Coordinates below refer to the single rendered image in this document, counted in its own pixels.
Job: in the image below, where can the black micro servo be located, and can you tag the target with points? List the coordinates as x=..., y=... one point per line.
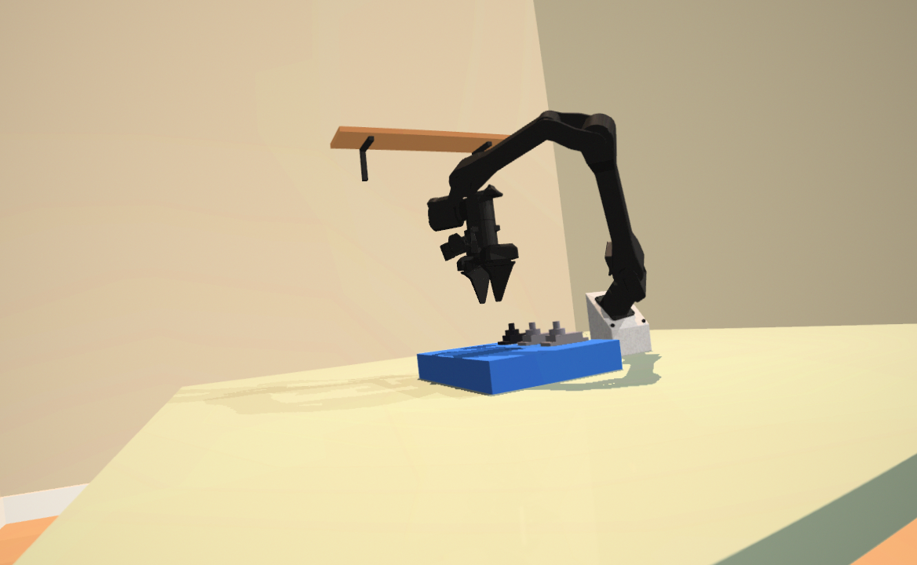
x=512, y=336

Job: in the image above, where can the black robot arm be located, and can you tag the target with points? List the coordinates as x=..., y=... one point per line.
x=593, y=135

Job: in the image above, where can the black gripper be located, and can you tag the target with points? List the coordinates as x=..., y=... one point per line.
x=491, y=263

